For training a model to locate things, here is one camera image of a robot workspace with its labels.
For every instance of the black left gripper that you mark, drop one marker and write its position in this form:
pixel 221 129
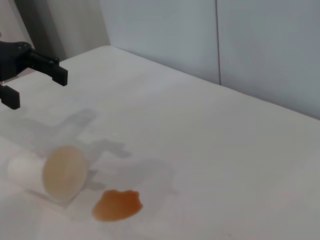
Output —
pixel 12 57

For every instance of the white paper cup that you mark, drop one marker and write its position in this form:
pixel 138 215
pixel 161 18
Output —
pixel 65 172

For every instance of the brown liquid stain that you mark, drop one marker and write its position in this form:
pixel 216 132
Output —
pixel 117 205

